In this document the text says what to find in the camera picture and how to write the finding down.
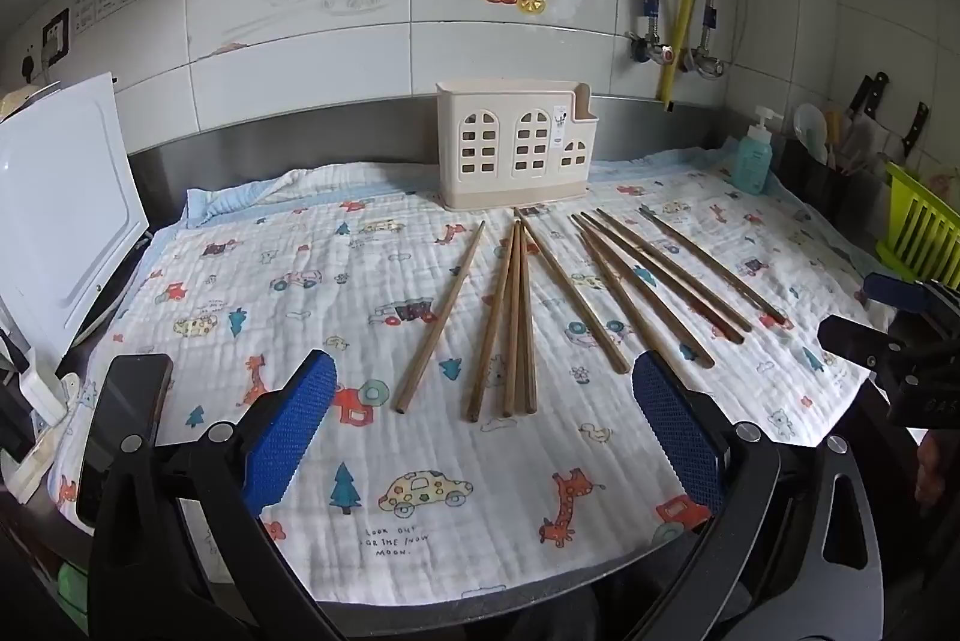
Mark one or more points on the beige house-shaped chopstick holder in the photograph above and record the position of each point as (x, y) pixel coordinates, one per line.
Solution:
(514, 146)

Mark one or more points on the black smartphone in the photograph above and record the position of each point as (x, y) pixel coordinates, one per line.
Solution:
(124, 401)

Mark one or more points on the person's right hand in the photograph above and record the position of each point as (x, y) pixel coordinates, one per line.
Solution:
(937, 468)

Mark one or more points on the green plastic dish rack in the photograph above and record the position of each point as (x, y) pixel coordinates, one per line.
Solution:
(926, 229)

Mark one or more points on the teal soap pump bottle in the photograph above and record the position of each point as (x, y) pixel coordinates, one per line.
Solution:
(752, 161)

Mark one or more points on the green object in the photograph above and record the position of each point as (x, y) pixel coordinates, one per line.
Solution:
(73, 592)

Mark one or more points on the dark utensil holder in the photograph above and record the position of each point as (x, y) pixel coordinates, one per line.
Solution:
(817, 191)

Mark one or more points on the white plastic spoon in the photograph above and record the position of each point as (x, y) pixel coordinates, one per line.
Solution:
(808, 124)

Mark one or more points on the black wall outlet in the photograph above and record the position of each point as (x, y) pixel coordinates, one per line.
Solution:
(55, 35)

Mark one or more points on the white plastic object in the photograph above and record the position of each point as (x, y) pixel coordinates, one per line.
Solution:
(41, 397)

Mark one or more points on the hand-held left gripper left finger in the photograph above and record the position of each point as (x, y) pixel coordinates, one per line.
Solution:
(292, 431)

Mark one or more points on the pale yellow spatula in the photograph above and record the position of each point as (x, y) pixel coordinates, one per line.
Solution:
(832, 127)

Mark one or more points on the white plastic board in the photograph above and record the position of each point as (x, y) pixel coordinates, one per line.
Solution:
(64, 199)

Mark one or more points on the brown wooden chopstick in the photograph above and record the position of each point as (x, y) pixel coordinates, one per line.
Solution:
(645, 292)
(442, 315)
(604, 304)
(514, 326)
(664, 279)
(495, 319)
(712, 265)
(555, 266)
(675, 270)
(527, 326)

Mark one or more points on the white cartoon printed blanket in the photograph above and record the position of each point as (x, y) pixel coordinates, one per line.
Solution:
(315, 251)

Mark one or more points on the metal angle valve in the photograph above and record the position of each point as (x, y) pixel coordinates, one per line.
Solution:
(651, 41)
(703, 56)

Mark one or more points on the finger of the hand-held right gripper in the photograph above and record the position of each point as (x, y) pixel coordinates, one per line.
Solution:
(892, 292)
(855, 339)

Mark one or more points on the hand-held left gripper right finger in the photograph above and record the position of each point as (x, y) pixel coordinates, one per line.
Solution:
(675, 431)

